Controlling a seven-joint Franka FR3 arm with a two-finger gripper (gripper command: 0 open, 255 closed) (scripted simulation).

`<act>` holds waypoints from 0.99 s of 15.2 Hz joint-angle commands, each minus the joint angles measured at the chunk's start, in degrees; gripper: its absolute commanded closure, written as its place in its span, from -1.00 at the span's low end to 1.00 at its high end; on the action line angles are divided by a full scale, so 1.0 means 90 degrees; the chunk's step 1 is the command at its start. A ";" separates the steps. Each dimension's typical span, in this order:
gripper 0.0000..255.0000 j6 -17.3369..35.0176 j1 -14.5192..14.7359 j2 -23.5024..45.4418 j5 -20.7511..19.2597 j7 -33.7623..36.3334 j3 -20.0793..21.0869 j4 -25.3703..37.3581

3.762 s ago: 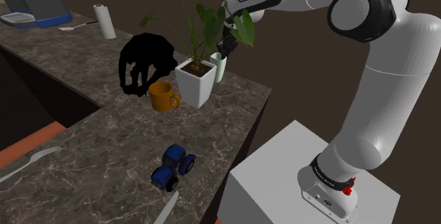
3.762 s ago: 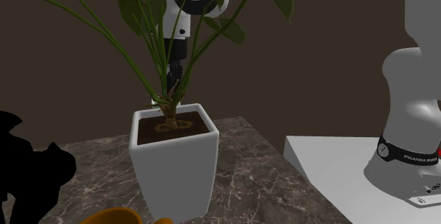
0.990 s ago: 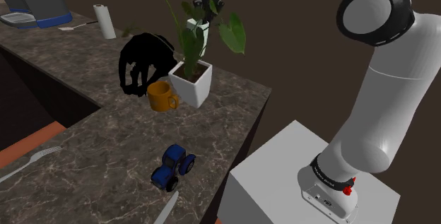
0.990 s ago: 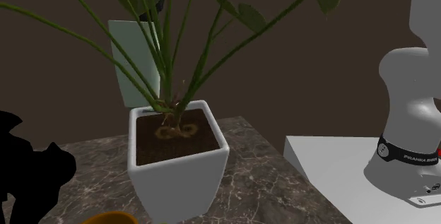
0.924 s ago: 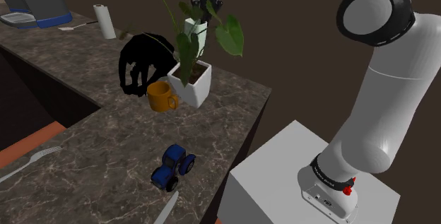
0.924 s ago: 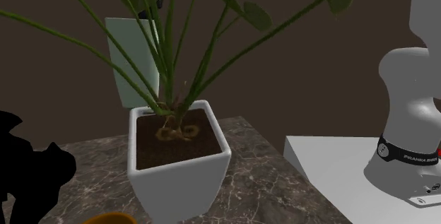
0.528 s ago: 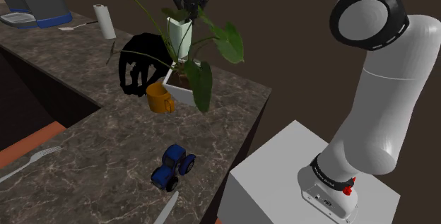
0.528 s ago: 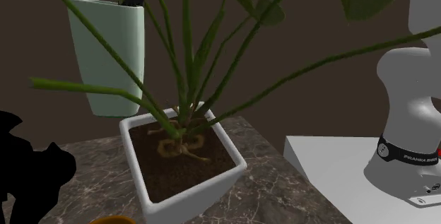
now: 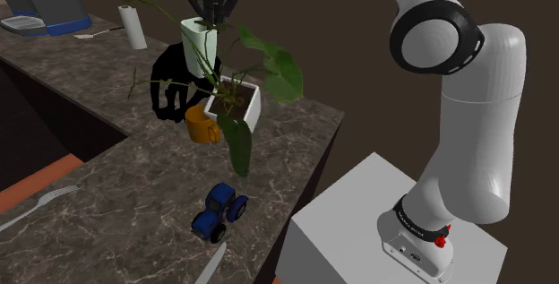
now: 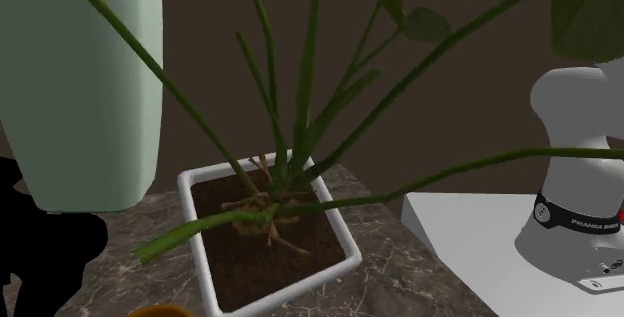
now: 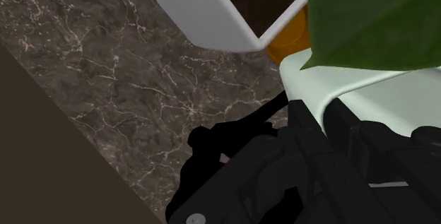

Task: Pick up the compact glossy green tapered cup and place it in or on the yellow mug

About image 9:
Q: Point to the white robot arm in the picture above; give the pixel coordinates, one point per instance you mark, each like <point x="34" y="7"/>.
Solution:
<point x="476" y="134"/>

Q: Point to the white paper towel roll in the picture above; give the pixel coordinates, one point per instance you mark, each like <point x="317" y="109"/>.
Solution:
<point x="133" y="27"/>

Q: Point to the black figure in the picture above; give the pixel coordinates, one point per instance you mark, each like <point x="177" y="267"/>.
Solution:
<point x="168" y="78"/>

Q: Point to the plant in white square pot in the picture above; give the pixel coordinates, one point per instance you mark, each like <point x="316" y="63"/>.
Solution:
<point x="251" y="104"/>

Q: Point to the orange mug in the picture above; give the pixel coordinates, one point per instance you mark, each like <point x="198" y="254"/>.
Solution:
<point x="198" y="126"/>

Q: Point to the blue toy tractor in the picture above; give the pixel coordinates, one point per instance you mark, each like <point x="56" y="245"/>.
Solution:
<point x="216" y="213"/>

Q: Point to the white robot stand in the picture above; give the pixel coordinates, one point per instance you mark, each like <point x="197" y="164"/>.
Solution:
<point x="340" y="226"/>

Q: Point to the silver slotted spatula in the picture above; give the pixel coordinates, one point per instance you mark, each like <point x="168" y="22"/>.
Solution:
<point x="41" y="202"/>

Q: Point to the silver knife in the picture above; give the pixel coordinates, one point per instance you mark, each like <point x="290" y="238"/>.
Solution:
<point x="212" y="268"/>

